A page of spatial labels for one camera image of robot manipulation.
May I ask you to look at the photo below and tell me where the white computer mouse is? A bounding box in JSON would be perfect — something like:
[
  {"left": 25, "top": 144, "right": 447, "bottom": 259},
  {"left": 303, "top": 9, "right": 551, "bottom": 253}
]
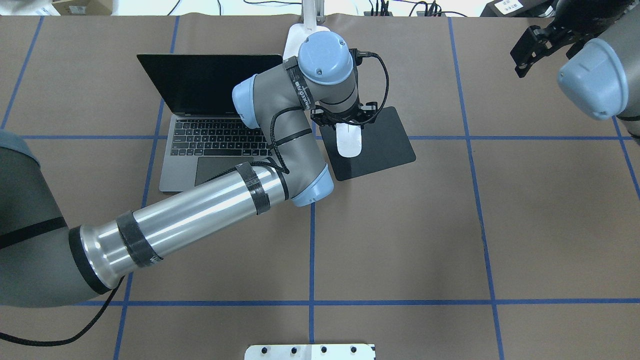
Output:
[{"left": 335, "top": 123, "right": 362, "bottom": 158}]

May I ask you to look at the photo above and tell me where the white desk lamp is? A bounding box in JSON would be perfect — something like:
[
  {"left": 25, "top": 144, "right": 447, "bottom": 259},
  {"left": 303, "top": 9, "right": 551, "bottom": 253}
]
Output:
[{"left": 282, "top": 0, "right": 330, "bottom": 63}]

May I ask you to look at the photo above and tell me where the grey laptop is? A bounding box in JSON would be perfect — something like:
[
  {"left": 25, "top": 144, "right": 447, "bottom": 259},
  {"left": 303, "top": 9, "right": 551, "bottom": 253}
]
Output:
[{"left": 137, "top": 54, "right": 283, "bottom": 193}]

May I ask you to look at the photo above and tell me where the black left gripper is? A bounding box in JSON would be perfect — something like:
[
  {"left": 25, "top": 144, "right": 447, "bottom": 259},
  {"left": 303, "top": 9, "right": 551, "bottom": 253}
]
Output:
[{"left": 311, "top": 48, "right": 379, "bottom": 130}]

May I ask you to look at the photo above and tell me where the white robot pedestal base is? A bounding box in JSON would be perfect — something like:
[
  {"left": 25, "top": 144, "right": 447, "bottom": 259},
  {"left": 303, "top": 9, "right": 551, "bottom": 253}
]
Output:
[{"left": 244, "top": 343, "right": 377, "bottom": 360}]

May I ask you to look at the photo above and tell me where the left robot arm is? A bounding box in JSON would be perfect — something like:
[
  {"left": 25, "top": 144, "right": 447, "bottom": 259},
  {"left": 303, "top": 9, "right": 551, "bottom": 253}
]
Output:
[{"left": 0, "top": 31, "right": 375, "bottom": 308}]

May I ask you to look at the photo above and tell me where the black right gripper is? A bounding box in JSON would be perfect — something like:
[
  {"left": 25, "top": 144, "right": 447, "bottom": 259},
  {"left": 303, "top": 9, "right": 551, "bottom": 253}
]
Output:
[{"left": 510, "top": 0, "right": 621, "bottom": 78}]

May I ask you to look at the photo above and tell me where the black mouse pad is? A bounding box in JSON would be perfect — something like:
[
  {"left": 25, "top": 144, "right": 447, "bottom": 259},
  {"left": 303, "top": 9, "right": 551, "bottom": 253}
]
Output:
[{"left": 319, "top": 106, "right": 416, "bottom": 182}]

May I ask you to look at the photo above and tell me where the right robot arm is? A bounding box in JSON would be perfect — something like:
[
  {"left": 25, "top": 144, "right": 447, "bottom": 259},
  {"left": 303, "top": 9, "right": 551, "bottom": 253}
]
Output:
[{"left": 510, "top": 0, "right": 640, "bottom": 142}]

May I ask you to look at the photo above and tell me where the cardboard box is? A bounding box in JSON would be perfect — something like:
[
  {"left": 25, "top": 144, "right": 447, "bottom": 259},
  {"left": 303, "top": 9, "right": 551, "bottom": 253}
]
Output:
[{"left": 51, "top": 0, "right": 114, "bottom": 16}]

